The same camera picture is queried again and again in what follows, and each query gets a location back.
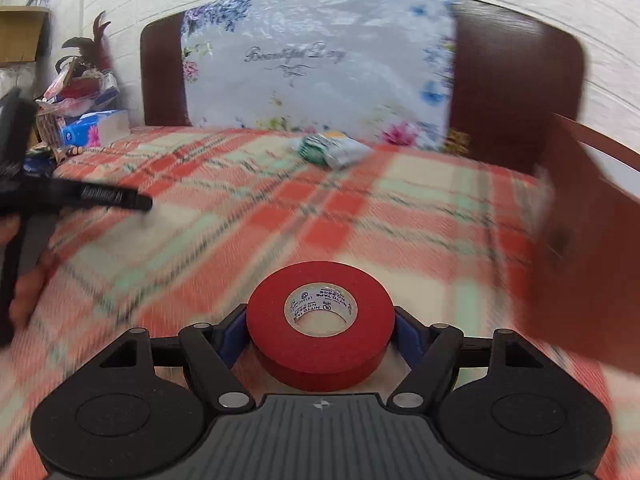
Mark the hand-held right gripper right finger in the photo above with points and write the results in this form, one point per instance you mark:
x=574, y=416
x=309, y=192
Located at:
x=407, y=332

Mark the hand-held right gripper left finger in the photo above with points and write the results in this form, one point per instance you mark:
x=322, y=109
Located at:
x=232, y=335

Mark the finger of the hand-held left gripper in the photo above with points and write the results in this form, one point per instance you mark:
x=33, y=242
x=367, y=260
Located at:
x=105, y=197

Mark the red tape roll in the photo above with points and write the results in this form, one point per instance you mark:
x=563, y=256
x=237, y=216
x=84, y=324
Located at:
x=320, y=355

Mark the brown cardboard box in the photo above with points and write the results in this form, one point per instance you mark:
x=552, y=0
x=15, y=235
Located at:
x=595, y=260

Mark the person's left hand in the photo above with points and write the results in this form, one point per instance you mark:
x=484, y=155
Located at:
x=30, y=290

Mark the dark patterned cloth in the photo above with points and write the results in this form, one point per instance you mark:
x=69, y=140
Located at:
x=40, y=160

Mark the blue tissue pack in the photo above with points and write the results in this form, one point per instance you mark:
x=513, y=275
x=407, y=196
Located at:
x=95, y=130

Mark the clear bin of red packets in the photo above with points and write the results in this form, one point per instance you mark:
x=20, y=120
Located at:
x=75, y=95

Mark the plaid blanket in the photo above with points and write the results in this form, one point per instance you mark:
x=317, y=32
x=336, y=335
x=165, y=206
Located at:
x=250, y=220

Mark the dark red feather decoration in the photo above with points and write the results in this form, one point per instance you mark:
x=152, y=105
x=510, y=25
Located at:
x=92, y=45

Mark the tan cardboard carton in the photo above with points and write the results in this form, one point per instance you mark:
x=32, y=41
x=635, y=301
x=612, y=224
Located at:
x=20, y=35

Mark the clear cotton swab container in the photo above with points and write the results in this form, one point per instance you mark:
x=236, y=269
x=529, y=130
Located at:
x=347, y=152

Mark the floral plastic bedding bag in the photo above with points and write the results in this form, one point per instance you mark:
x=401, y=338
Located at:
x=320, y=60

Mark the brown wooden headboard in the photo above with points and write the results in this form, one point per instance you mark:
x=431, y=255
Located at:
x=500, y=85

